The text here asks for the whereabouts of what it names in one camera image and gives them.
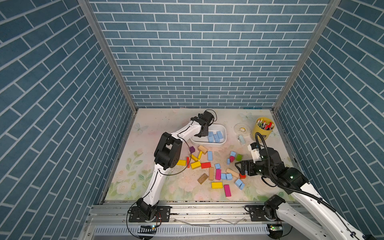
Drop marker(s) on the clear tape roll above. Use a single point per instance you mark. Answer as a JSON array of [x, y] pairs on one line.
[[242, 129]]

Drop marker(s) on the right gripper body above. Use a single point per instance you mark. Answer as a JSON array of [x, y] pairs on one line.
[[252, 168]]

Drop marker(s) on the blue small block bottom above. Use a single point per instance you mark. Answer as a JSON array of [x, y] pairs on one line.
[[242, 186]]

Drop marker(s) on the aluminium mounting rail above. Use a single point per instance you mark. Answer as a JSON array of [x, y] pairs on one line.
[[197, 213]]

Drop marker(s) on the green cube block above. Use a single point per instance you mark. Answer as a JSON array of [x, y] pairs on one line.
[[239, 157]]

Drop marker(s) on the yellow slanted block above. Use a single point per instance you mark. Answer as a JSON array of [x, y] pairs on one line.
[[194, 158]]

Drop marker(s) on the red long block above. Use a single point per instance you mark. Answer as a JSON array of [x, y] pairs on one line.
[[206, 165]]

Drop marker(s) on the magenta block bottom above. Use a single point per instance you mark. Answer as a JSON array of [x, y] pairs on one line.
[[227, 191]]

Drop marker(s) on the tan wooden block upper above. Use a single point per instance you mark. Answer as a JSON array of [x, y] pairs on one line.
[[202, 149]]

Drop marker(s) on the blue thin block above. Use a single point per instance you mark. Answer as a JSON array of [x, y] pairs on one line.
[[216, 137]]

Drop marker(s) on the white rectangular plastic tray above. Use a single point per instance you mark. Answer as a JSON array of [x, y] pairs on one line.
[[204, 140]]

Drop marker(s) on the brown grained wooden block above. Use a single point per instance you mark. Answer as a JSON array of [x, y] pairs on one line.
[[202, 178]]

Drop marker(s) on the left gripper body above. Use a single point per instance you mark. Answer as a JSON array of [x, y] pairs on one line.
[[205, 133]]

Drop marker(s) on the yellow block bottom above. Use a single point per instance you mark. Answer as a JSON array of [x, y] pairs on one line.
[[217, 185]]

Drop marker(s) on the yellow pen holder cup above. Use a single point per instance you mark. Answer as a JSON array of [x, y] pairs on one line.
[[264, 126]]

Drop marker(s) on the tan slanted wooden block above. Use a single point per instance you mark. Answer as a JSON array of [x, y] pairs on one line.
[[233, 173]]

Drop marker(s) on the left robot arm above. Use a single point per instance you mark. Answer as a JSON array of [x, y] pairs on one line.
[[167, 155]]

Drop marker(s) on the yellow large block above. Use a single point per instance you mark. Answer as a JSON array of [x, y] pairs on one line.
[[196, 165]]

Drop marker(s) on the yellow flat block left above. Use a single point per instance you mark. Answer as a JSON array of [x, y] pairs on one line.
[[182, 163]]

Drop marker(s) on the magenta upright block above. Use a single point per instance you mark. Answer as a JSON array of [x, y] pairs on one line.
[[218, 174]]

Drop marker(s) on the purple cube block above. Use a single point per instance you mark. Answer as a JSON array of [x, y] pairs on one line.
[[192, 149]]

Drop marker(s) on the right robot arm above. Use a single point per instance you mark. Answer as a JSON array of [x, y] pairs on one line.
[[328, 224]]

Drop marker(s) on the blue upright long block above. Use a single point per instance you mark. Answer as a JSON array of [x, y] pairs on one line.
[[210, 156]]

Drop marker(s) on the tan upright wooden block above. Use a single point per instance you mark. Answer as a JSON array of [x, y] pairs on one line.
[[211, 173]]

